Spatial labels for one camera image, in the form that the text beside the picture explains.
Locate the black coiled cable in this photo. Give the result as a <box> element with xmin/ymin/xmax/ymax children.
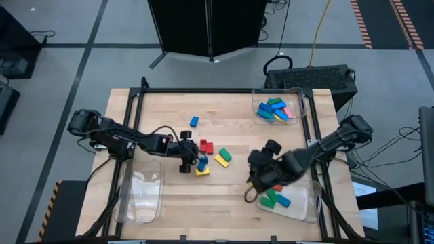
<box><xmin>262</xmin><ymin>0</ymin><xmax>294</xmax><ymax>77</ymax></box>

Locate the black equipment box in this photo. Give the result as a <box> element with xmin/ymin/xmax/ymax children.
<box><xmin>0</xmin><ymin>79</ymin><xmax>21</xmax><ymax>136</ymax></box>

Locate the black hazard-striped floor mat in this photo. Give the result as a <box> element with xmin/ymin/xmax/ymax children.
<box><xmin>36</xmin><ymin>179</ymin><xmax>90</xmax><ymax>243</ymax></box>

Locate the black perforated computer case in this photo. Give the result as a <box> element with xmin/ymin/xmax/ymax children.
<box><xmin>263</xmin><ymin>64</ymin><xmax>359</xmax><ymax>113</ymax></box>

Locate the black floor cable bundle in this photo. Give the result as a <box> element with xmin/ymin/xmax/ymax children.
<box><xmin>338</xmin><ymin>96</ymin><xmax>425</xmax><ymax>170</ymax></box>

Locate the grey monitor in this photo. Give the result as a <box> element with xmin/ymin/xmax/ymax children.
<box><xmin>418</xmin><ymin>106</ymin><xmax>434</xmax><ymax>207</ymax></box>

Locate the short green block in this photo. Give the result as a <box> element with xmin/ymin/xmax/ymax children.
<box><xmin>259</xmin><ymin>195</ymin><xmax>276</xmax><ymax>209</ymax></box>

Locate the black aluminium table frame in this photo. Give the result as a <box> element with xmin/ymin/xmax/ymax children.
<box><xmin>81</xmin><ymin>76</ymin><xmax>367</xmax><ymax>244</ymax></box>

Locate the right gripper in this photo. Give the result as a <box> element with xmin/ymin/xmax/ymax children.
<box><xmin>249</xmin><ymin>138</ymin><xmax>304</xmax><ymax>195</ymax></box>

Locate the white paper sheet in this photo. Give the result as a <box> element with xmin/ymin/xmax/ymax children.
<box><xmin>351</xmin><ymin>181</ymin><xmax>380</xmax><ymax>232</ymax></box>

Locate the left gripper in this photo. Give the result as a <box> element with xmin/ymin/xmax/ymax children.
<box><xmin>168</xmin><ymin>130</ymin><xmax>200</xmax><ymax>174</ymax></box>

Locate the black desk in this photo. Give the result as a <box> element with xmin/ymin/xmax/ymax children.
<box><xmin>0</xmin><ymin>5</ymin><xmax>43</xmax><ymax>80</ymax></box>

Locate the green cube block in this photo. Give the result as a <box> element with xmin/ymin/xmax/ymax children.
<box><xmin>218</xmin><ymin>147</ymin><xmax>233</xmax><ymax>162</ymax></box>

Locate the black folding partition screen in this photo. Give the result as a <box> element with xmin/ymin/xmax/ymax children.
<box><xmin>147</xmin><ymin>0</ymin><xmax>269</xmax><ymax>70</ymax></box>

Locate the clear plastic bin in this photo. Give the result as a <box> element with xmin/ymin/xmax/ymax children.
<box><xmin>113</xmin><ymin>158</ymin><xmax>165</xmax><ymax>224</ymax></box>
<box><xmin>248</xmin><ymin>176</ymin><xmax>322</xmax><ymax>224</ymax></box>
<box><xmin>252</xmin><ymin>87</ymin><xmax>308</xmax><ymax>125</ymax></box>

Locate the yellow hanging cable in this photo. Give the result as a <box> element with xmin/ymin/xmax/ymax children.
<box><xmin>307</xmin><ymin>0</ymin><xmax>332</xmax><ymax>68</ymax></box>

